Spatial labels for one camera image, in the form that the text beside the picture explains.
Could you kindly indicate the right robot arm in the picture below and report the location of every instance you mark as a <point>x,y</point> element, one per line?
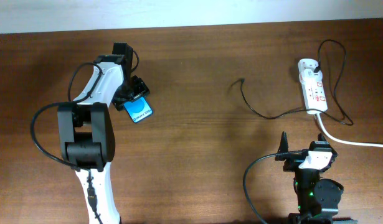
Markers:
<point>318,198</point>

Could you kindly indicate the blue screen smartphone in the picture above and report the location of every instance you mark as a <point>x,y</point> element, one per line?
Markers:
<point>138,110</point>

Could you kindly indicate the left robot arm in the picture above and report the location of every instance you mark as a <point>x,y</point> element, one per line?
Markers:
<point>87,139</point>

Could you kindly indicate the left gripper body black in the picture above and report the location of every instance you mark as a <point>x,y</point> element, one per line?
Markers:
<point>134,89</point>

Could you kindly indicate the white power strip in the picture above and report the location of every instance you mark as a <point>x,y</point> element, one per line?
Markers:
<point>313,93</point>

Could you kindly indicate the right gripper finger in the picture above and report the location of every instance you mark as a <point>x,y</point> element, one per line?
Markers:
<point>283,147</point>
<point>321,138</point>

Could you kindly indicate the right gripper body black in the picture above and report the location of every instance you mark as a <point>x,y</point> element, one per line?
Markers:
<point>293,162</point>

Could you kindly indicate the white charger plug adapter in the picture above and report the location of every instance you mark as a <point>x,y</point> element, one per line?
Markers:
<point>309,76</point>

